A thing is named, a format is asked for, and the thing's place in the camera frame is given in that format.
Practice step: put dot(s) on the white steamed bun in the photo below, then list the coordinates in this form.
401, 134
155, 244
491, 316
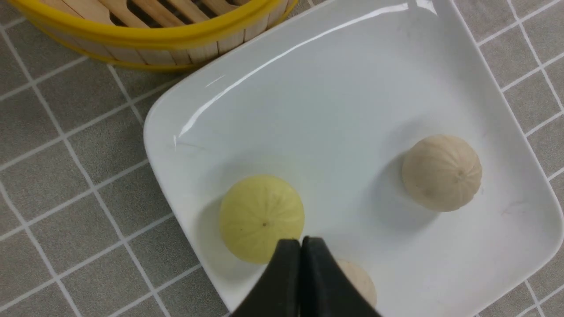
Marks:
360, 279

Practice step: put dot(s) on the yellow steamed bun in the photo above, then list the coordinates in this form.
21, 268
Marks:
256, 213

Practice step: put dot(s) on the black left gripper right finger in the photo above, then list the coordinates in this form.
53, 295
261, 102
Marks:
325, 289

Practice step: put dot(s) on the beige steamed bun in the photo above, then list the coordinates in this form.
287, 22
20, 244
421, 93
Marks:
441, 172

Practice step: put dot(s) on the bamboo steamer basket yellow rim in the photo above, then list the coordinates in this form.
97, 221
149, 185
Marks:
156, 35

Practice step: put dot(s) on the white square plate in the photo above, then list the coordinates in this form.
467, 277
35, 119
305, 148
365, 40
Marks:
330, 101

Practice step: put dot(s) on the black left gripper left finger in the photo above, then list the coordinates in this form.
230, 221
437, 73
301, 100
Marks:
276, 292

